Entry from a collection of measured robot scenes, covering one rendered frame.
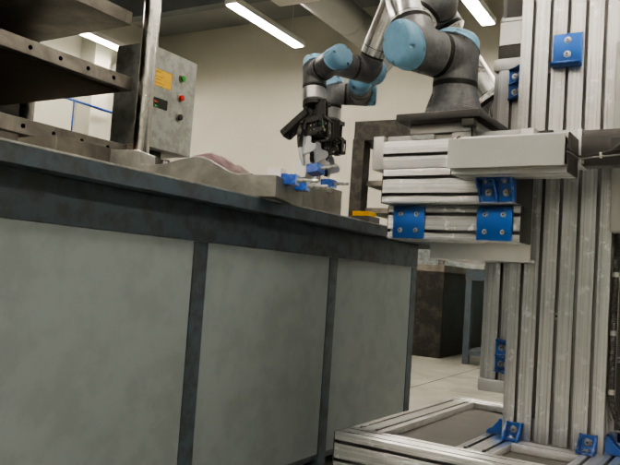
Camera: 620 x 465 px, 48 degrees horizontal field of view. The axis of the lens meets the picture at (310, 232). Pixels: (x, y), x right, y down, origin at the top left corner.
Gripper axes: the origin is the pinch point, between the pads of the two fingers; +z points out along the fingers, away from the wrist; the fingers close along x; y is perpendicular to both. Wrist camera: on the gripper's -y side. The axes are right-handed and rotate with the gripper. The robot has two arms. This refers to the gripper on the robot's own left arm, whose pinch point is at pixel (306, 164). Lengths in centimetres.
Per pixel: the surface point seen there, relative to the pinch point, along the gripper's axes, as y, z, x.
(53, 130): -77, -15, -33
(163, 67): -77, -59, 15
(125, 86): -74, -41, -8
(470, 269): -71, -43, 367
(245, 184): 4.0, 17.6, -35.5
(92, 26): -88, -67, -13
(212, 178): -4.4, 15.4, -38.4
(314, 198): 1.0, 10.0, 3.1
